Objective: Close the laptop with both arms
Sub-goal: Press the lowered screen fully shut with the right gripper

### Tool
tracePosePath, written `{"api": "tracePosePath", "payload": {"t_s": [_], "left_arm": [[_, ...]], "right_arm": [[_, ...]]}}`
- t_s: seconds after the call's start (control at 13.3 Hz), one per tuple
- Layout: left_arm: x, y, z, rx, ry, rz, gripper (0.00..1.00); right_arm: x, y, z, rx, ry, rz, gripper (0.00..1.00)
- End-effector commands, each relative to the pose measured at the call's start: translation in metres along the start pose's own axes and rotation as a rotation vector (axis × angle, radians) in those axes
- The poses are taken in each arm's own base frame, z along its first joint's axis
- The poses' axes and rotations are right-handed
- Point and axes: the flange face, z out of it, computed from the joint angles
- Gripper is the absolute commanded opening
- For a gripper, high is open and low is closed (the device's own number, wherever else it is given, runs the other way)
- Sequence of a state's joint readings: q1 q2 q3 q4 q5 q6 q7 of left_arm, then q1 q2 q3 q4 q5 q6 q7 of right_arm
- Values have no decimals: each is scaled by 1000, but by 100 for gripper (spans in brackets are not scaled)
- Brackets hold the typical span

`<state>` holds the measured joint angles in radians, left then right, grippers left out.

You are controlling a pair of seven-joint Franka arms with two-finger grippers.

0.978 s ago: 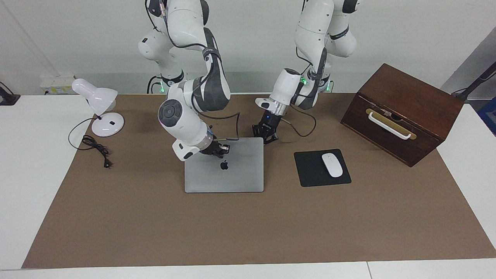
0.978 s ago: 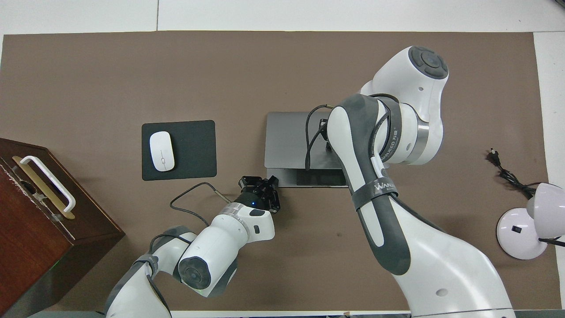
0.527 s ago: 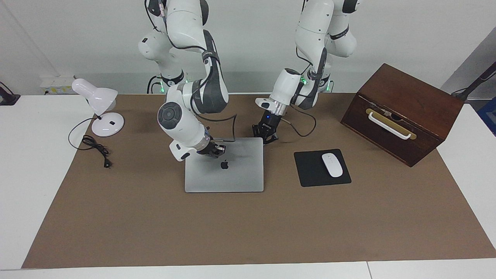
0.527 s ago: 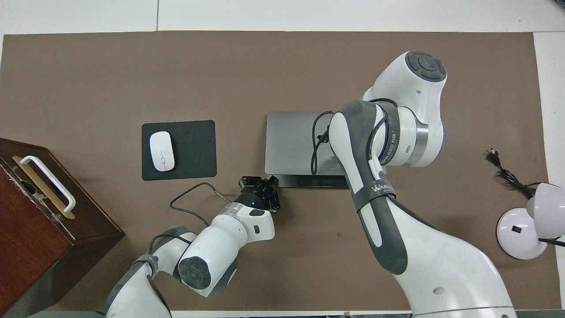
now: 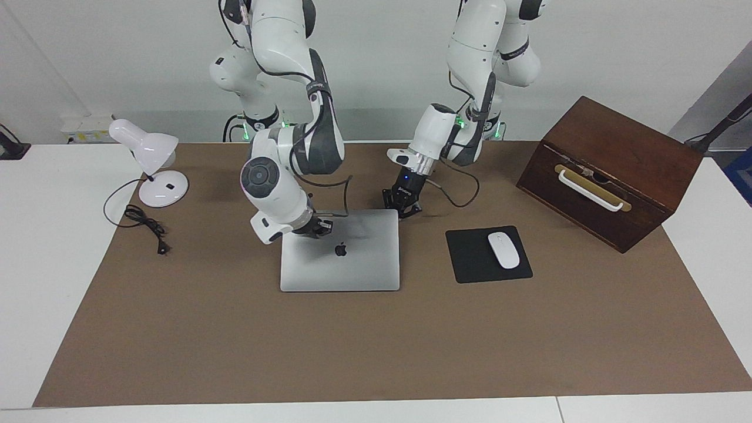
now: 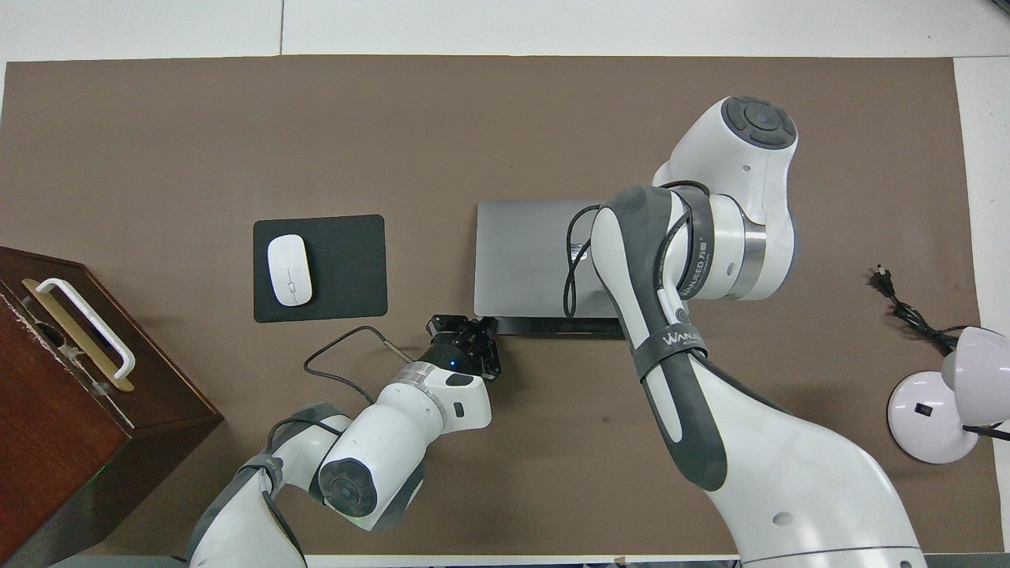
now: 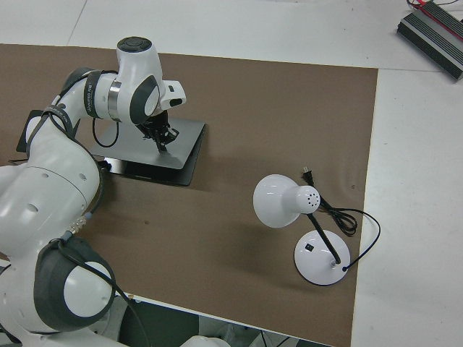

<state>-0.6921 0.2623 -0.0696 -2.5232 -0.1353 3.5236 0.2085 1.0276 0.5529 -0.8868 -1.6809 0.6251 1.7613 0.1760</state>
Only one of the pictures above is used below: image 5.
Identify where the grey aluminium laptop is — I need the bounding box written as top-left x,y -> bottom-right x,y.
280,209 -> 401,293

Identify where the black mouse pad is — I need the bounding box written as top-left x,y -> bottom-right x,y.
445,226 -> 533,284

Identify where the white computer mouse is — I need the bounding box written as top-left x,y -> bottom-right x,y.
488,232 -> 521,270

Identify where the brown paper table cover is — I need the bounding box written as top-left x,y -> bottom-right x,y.
32,141 -> 752,408

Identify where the white desk lamp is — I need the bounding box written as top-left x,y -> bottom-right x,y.
109,119 -> 190,208

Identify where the dark brown wooden box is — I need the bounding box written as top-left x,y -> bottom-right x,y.
516,96 -> 704,254

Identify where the white power strip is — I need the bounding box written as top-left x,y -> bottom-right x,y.
61,113 -> 115,145

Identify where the black table clamp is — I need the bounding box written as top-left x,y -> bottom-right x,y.
0,125 -> 31,160

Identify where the black stand pole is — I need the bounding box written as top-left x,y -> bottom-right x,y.
684,94 -> 752,155

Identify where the blue crate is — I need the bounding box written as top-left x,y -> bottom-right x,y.
724,147 -> 752,206

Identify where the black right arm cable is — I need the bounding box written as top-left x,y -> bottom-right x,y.
219,0 -> 353,221

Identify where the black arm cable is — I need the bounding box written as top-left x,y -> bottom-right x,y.
424,70 -> 498,208
219,0 -> 353,221

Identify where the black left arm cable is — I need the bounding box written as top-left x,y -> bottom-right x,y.
424,70 -> 498,208

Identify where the black lamp power cable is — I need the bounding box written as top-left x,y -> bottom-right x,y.
103,178 -> 171,256

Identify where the white box handle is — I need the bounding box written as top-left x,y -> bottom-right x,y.
558,169 -> 625,212

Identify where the gold handle plate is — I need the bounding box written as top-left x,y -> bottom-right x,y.
554,164 -> 633,213

